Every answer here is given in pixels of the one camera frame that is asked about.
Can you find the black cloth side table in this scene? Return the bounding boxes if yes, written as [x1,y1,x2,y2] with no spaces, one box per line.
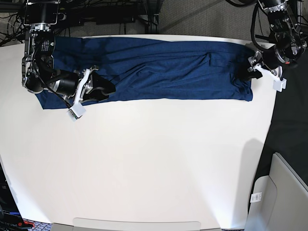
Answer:
[255,45,308,183]

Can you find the black box with red label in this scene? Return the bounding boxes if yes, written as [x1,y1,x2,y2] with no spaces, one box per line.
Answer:
[0,166,28,231]

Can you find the grey tray at table edge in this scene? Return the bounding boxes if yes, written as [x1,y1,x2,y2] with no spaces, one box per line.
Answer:
[51,217,222,231]

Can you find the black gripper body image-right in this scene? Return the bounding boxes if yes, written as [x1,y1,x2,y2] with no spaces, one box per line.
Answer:
[248,49,281,71]

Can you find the grey plastic bin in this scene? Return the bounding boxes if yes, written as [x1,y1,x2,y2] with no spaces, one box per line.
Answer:
[245,153,308,231]

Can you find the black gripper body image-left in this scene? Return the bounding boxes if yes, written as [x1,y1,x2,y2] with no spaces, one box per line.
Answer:
[51,69,82,100]

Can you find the blue long-sleeve T-shirt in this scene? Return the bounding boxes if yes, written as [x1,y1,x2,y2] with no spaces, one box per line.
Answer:
[35,36,254,111]

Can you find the tangled black cables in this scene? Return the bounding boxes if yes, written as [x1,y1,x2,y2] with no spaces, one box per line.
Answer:
[0,9,25,47]

